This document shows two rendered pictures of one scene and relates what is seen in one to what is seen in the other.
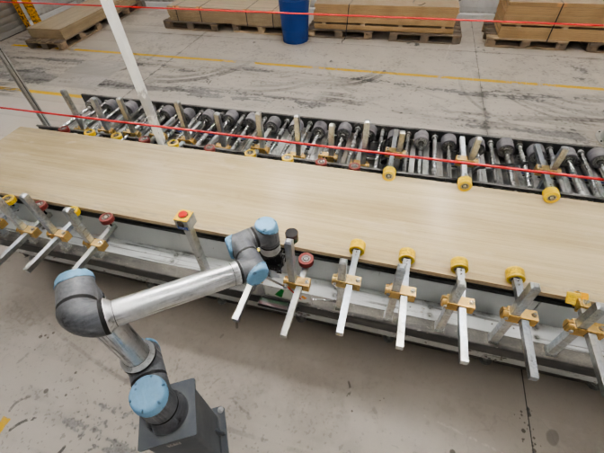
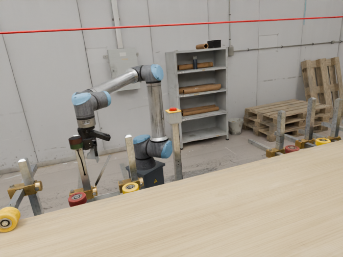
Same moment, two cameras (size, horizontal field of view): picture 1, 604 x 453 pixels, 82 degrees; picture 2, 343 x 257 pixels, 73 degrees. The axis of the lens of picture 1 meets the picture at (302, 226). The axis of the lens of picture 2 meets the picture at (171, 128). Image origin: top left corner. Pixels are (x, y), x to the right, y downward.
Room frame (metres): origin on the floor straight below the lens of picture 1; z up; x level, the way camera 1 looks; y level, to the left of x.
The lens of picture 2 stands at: (2.18, -0.17, 1.51)
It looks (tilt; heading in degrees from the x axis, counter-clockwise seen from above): 18 degrees down; 145
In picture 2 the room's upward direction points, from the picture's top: 5 degrees counter-clockwise
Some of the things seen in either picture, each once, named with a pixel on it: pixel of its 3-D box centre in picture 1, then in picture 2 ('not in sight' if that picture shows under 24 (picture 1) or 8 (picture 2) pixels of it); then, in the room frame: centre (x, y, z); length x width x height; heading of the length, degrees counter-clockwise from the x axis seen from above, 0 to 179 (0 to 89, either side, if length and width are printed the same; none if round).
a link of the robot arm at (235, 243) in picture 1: (242, 244); (97, 100); (0.90, 0.24, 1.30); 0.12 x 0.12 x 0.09; 26
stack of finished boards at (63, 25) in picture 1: (86, 13); not in sight; (8.44, 4.24, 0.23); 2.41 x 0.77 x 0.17; 164
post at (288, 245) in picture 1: (291, 271); (84, 178); (1.01, 0.06, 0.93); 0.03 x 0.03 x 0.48; 72
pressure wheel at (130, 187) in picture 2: not in sight; (131, 196); (1.21, 0.22, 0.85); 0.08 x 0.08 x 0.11
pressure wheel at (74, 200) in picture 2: (306, 264); (79, 206); (1.11, -0.01, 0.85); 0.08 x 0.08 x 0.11
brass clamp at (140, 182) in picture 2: not in sight; (130, 184); (1.08, 0.28, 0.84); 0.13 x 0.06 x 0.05; 72
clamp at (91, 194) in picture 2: (297, 282); (83, 194); (1.01, 0.04, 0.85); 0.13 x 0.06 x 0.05; 72
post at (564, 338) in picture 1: (570, 333); not in sight; (0.63, -1.13, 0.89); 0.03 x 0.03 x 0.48; 72
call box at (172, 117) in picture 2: (185, 220); (173, 117); (1.17, 0.55, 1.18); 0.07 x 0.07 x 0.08; 72
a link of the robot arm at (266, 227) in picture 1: (267, 233); (83, 106); (0.95, 0.14, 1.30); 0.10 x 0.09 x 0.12; 116
